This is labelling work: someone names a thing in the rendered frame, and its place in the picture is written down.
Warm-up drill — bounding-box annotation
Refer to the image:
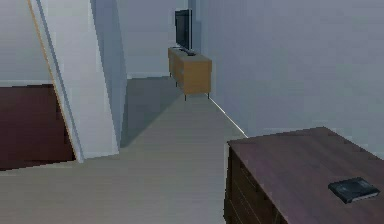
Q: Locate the dark brown chest of drawers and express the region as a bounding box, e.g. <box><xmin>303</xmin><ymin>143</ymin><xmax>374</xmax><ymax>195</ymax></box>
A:
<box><xmin>223</xmin><ymin>126</ymin><xmax>384</xmax><ymax>224</ymax></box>

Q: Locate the black television set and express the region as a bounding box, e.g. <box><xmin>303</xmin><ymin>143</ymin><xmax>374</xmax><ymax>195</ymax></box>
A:
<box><xmin>174</xmin><ymin>8</ymin><xmax>193</xmax><ymax>52</ymax></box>

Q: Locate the light wooden tv cabinet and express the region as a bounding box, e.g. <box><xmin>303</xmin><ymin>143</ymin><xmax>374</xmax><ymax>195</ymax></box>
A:
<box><xmin>167</xmin><ymin>46</ymin><xmax>213</xmax><ymax>102</ymax></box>

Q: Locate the black book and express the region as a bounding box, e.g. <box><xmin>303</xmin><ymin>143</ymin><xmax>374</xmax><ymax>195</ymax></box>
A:
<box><xmin>327</xmin><ymin>176</ymin><xmax>381</xmax><ymax>205</ymax></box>

